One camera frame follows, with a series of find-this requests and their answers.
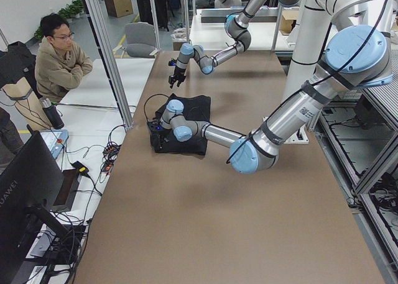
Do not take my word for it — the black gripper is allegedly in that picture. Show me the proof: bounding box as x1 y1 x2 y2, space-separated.
147 120 169 150
169 65 187 89

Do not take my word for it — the black graphic t-shirt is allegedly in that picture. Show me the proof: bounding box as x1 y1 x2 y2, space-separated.
153 94 211 156

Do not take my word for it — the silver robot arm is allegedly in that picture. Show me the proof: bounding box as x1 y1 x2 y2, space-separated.
147 0 397 173
168 0 300 87

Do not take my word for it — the power strip with red switches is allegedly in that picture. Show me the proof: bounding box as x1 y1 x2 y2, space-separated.
101 142 122 173

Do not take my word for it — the grey office chair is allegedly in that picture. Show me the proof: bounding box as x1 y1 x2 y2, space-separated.
125 22 157 58

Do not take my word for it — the teach pendant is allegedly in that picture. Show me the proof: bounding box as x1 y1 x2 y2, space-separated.
40 129 69 159

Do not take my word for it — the black water bottle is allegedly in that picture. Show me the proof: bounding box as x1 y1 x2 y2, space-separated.
39 97 64 129

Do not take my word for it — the man in beige hoodie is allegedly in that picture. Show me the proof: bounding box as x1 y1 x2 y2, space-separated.
35 14 93 103

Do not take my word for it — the black huawei monitor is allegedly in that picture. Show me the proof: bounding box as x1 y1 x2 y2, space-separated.
1 131 68 283

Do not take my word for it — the aluminium frame post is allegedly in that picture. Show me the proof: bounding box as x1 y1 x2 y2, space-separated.
82 0 133 130

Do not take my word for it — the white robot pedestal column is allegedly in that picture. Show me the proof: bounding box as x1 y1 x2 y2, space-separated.
253 0 331 147

